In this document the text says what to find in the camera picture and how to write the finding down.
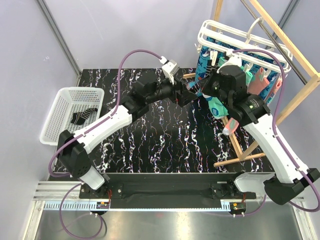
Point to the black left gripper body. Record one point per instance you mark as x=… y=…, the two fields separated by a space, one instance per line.
x=182 y=90

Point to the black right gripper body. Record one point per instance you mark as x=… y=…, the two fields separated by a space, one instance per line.
x=211 y=86

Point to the black striped sock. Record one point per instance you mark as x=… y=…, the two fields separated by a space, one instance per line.
x=211 y=66
x=80 y=117

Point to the mint green sock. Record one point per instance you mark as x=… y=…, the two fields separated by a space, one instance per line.
x=246 y=66
x=215 y=106

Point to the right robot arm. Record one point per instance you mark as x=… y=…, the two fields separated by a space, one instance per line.
x=291 y=176

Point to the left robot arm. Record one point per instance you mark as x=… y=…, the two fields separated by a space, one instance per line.
x=74 y=148

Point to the white clip sock hanger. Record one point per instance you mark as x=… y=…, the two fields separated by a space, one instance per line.
x=221 y=37

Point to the blue shark sock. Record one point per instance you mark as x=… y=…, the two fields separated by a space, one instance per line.
x=204 y=57
x=272 y=71

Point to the pink sock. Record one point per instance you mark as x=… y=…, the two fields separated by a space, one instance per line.
x=277 y=86
x=256 y=86

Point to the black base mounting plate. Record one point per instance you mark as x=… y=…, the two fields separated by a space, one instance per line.
x=215 y=185

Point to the white plastic basket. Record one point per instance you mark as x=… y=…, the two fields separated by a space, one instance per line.
x=69 y=100

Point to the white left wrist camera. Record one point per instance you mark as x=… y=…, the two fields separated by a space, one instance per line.
x=169 y=69

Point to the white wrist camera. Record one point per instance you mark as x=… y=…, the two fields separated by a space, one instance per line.
x=234 y=60
x=169 y=69

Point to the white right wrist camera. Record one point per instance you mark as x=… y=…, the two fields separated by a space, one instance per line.
x=234 y=60

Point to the aluminium rail with cable duct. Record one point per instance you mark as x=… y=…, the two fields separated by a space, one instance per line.
x=59 y=195

